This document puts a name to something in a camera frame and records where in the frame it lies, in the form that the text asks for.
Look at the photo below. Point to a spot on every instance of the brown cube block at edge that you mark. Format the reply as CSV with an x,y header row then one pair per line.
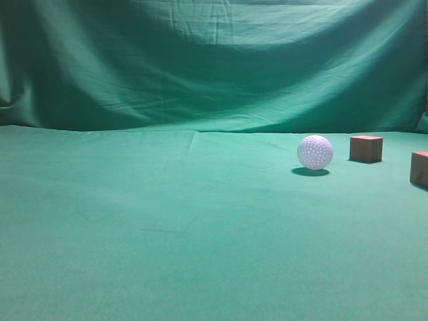
x,y
419,168

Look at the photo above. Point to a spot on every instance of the green backdrop cloth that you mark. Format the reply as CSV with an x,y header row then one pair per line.
x,y
221,66

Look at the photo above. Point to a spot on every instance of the brown wooden cube block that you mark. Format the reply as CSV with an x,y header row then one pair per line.
x,y
366,149

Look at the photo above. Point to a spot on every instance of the white dimpled ball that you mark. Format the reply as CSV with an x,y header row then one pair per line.
x,y
315,152

